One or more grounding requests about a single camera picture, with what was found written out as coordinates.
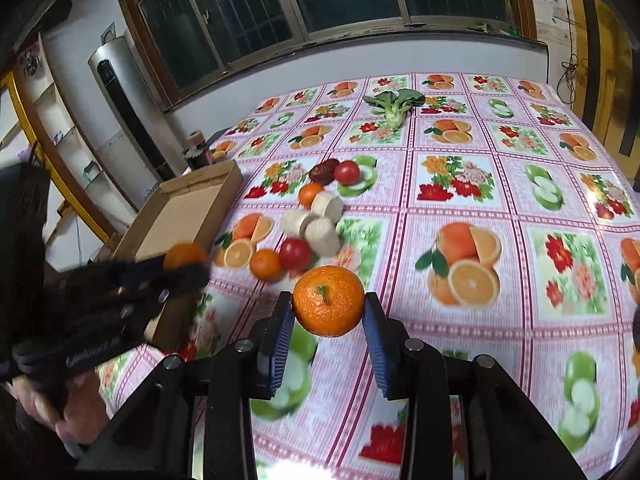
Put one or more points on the white yam piece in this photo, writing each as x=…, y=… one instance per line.
x=296, y=223
x=327, y=206
x=322, y=237

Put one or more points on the large orange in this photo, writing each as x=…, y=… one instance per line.
x=328, y=302

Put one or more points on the white wall shelf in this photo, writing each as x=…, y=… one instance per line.
x=60, y=145

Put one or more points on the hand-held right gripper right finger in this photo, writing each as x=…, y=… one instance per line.
x=375, y=350

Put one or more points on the fruit printed tablecloth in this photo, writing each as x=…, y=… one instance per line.
x=470, y=220

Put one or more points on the red tomato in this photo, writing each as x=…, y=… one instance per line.
x=347, y=172
x=295, y=253

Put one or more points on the cardboard box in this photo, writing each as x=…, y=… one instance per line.
x=170, y=220

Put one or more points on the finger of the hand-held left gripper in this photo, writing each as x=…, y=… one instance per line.
x=120, y=270
x=170, y=287

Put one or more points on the green leafy vegetable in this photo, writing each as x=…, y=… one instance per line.
x=395, y=105

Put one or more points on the black motor device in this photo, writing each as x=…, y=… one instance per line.
x=198, y=156

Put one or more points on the small orange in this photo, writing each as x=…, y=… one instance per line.
x=184, y=255
x=266, y=265
x=310, y=194

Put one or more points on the person's left hand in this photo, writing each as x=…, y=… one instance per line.
x=80, y=410

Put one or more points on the wooden framed window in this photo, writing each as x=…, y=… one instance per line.
x=300, y=0

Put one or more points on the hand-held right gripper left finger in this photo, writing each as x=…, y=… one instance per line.
x=280, y=345

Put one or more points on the dark red date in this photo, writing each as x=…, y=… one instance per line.
x=323, y=171

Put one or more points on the tower air conditioner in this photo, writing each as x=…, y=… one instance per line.
x=125, y=110

